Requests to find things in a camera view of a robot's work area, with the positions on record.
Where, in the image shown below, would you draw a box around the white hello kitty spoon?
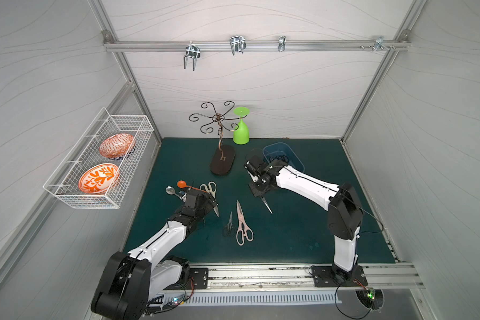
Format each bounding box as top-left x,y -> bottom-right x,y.
165,186 -> 183,200

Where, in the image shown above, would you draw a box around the cream handled kitchen scissors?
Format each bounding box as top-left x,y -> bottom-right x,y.
199,181 -> 220,217

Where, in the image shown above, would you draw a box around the blue plastic storage box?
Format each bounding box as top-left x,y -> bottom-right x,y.
262,142 -> 305,172

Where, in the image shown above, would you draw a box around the aluminium top rail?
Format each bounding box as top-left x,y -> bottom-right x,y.
104,39 -> 411,53

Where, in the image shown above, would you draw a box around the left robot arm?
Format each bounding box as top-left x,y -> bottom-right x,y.
91,189 -> 217,319

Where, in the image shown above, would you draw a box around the metal double hook left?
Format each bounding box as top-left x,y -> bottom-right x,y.
183,44 -> 201,71

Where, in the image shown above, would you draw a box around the small black scissors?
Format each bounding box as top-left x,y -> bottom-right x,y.
223,212 -> 234,237

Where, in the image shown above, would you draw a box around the orange patterned bowl upper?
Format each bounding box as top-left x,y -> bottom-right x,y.
98,133 -> 135,160

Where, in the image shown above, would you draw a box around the metal double hook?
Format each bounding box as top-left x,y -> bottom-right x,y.
229,35 -> 247,56
183,44 -> 201,71

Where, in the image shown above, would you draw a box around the orange patterned plate lower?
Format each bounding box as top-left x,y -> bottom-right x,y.
78,163 -> 120,195

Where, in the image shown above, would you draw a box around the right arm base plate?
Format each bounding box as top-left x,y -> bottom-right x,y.
308,265 -> 369,288

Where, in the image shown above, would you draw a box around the metal single hook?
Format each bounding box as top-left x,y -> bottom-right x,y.
278,36 -> 286,53

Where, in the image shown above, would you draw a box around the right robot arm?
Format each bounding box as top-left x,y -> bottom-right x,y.
244,156 -> 364,281

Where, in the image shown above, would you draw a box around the pink handled scissors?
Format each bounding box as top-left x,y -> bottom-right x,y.
235,201 -> 254,246

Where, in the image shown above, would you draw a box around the round floor port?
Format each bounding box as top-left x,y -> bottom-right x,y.
355,289 -> 385,311

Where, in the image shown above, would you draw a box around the green plastic goblet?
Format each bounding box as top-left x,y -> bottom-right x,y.
233,107 -> 250,145

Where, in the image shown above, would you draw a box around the metal hook right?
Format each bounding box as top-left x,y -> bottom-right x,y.
360,36 -> 396,53

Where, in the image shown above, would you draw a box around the orange spoon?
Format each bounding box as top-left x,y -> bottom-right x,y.
177,180 -> 201,191

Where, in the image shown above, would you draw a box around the white wire basket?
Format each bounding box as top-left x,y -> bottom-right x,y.
43,108 -> 153,209

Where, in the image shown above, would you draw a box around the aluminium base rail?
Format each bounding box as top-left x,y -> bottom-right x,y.
190,263 -> 425,293

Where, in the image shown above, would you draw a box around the green table mat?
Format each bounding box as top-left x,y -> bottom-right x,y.
123,137 -> 397,265

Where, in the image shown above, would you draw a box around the copper cup holder stand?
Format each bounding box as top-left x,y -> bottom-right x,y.
189,101 -> 241,176

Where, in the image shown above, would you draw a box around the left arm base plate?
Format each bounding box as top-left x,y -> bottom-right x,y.
186,267 -> 209,290

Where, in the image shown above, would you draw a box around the metal double hook middle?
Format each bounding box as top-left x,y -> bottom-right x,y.
229,35 -> 247,56

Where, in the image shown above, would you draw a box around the white vent grille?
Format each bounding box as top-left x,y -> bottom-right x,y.
183,291 -> 342,307

